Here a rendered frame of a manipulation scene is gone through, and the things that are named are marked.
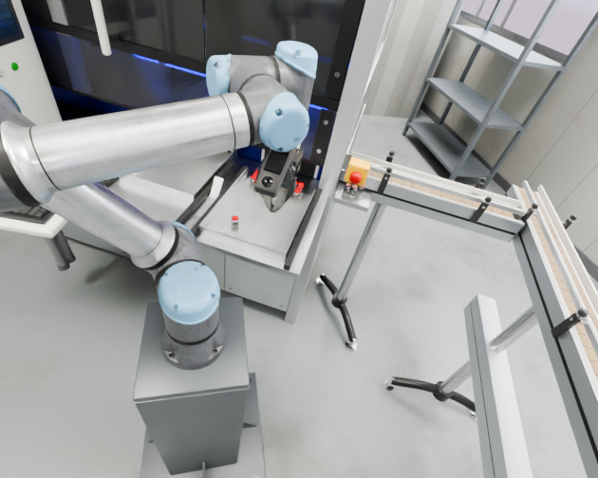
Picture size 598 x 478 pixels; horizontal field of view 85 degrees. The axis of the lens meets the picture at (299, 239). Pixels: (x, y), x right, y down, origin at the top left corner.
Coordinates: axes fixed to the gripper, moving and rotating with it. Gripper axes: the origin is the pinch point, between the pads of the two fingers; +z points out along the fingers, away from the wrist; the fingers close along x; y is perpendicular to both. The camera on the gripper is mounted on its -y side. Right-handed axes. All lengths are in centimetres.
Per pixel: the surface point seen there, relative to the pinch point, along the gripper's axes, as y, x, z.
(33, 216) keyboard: -8, 69, 24
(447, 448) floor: 4, -95, 106
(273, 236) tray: 9.4, 0.6, 17.8
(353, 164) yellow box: 38.1, -15.6, 2.9
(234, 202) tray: 19.0, 17.4, 17.8
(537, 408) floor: 39, -144, 106
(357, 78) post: 38.5, -9.1, -22.6
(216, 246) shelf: -1.1, 14.0, 18.1
